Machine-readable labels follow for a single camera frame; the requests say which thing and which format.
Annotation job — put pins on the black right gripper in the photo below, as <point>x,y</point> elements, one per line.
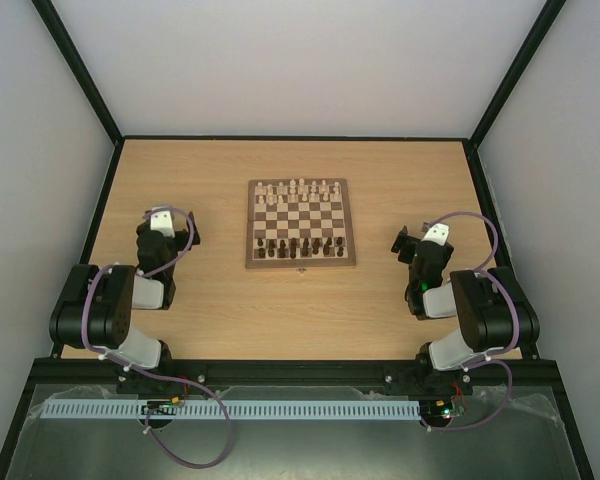
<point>406,245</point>

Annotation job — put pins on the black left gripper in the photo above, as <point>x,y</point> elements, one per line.
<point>196,238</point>

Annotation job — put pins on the dark king piece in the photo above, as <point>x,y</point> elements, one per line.
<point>293,245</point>

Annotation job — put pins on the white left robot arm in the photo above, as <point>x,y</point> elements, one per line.
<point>94,309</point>

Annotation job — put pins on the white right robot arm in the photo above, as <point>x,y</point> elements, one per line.
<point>493,312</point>

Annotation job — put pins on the wooden chess board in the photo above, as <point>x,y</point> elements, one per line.
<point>299,220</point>

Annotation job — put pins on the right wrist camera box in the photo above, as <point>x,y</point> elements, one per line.
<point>437,233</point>

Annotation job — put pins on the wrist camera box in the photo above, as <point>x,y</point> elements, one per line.
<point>160,219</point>
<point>437,233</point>

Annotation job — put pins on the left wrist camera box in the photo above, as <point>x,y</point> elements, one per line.
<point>160,219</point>

